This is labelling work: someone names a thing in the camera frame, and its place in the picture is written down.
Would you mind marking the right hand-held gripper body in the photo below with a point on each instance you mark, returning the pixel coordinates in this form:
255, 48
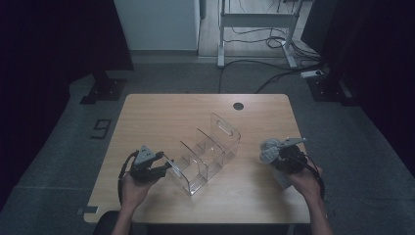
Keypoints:
292, 161

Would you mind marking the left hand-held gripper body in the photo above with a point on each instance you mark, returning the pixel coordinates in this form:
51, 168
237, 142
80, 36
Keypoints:
145, 171

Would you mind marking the grey striped cloth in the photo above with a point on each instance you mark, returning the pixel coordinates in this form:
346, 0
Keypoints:
269, 151

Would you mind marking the clear acrylic divided organizer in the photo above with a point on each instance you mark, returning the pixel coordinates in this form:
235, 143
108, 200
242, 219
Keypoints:
205, 156

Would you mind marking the person's left hand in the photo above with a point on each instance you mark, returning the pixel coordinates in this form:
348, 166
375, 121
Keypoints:
133, 194

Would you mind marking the person's right hand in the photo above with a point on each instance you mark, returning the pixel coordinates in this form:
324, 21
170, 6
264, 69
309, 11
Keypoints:
308, 182

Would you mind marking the grey tape strip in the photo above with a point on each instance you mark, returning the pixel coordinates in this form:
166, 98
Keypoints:
88, 210

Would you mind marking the black round table grommet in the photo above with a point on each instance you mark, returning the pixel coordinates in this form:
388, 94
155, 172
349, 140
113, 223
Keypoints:
238, 106

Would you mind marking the black stand base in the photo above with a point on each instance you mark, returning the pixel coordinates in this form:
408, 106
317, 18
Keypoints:
328, 89
106, 89

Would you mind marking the white power strip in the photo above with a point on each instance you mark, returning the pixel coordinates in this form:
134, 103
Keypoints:
311, 74

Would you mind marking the white cabinet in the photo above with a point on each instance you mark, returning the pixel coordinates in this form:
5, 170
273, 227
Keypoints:
156, 23

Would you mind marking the dark curtain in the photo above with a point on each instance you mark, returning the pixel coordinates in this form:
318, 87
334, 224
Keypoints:
49, 65
375, 49

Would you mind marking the white metal desk frame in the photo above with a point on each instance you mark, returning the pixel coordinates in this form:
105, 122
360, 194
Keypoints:
257, 20

